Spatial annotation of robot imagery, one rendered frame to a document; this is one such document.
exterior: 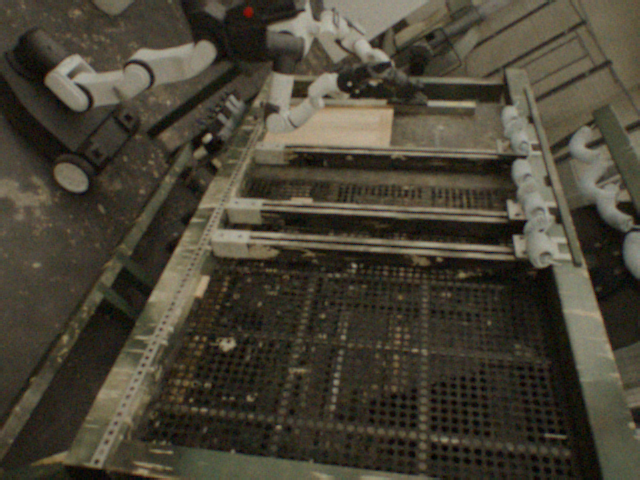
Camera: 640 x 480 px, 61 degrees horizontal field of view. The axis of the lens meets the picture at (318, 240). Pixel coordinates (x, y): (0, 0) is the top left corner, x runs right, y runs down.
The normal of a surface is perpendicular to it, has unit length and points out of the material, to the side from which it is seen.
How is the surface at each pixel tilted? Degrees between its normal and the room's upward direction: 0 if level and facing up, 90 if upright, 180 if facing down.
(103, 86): 90
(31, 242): 0
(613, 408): 56
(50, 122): 0
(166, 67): 90
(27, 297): 0
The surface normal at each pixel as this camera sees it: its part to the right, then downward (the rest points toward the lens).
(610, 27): -0.18, 0.62
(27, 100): 0.79, -0.37
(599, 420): -0.05, -0.76
